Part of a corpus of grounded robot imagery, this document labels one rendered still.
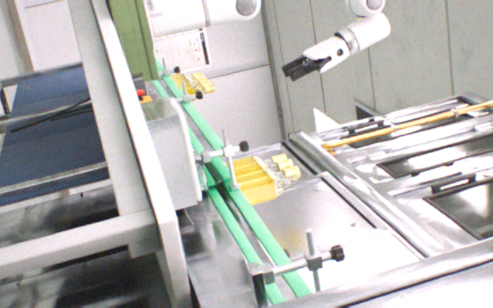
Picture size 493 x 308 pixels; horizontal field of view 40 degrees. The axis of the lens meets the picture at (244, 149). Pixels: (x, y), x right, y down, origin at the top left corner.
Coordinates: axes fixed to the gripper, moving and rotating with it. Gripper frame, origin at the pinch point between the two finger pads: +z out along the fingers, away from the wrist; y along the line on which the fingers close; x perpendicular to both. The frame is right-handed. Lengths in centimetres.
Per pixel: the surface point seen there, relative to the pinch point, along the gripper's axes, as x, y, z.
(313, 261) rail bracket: -8, -71, 26
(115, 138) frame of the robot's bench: 16, -33, 47
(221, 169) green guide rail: -16.9, 4.0, 28.8
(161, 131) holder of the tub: 10.8, -26.1, 38.1
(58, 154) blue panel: 1, 32, 69
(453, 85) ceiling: -120, 189, -128
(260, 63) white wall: -172, 591, -98
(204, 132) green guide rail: -9.6, 17.2, 27.4
